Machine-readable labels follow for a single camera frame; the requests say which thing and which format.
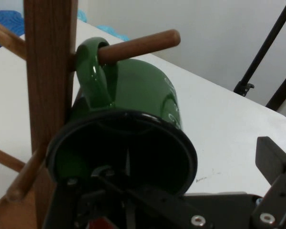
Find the black tripod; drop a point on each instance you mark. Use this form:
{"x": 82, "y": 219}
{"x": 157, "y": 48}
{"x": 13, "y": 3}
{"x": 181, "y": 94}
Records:
{"x": 259, "y": 52}

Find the light blue foam tile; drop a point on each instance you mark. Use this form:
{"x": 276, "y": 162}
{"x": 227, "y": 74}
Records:
{"x": 112, "y": 32}

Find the green enamel mug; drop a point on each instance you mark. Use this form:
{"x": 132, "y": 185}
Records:
{"x": 143, "y": 90}

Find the dark blue foam tile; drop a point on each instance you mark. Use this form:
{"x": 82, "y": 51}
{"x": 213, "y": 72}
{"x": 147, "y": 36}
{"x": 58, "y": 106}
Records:
{"x": 9, "y": 21}

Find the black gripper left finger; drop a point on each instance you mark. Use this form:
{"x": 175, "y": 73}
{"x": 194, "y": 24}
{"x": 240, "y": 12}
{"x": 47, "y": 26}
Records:
{"x": 145, "y": 202}

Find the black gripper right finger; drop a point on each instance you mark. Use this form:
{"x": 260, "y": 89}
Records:
{"x": 282, "y": 188}

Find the brown wooden mug tree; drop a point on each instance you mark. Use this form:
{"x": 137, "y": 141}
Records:
{"x": 47, "y": 71}

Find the red enamel mug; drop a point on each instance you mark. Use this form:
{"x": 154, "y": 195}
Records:
{"x": 97, "y": 223}

